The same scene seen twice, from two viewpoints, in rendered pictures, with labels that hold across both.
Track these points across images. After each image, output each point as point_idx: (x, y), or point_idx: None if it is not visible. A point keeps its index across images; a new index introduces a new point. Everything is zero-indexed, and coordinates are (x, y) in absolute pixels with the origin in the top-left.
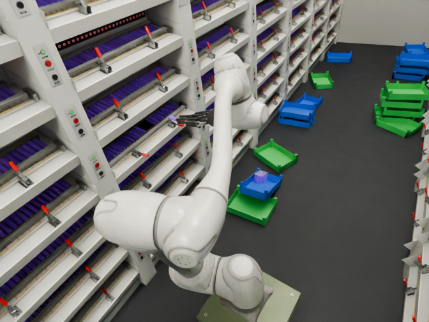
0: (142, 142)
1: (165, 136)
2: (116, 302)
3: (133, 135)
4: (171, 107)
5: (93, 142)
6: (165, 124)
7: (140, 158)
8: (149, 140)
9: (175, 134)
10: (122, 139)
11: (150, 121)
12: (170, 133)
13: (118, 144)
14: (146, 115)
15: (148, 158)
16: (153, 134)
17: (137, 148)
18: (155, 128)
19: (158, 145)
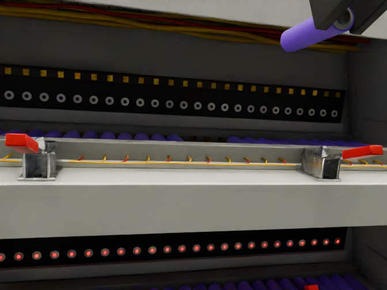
0: (125, 156)
1: (250, 182)
2: None
3: (126, 137)
4: (352, 145)
5: None
6: (289, 163)
7: (30, 189)
8: (167, 170)
9: (322, 222)
10: (83, 134)
11: (238, 140)
12: (287, 184)
13: (50, 132)
14: (175, 8)
15: (97, 232)
16: (205, 162)
17: (84, 164)
18: (229, 144)
19: (185, 197)
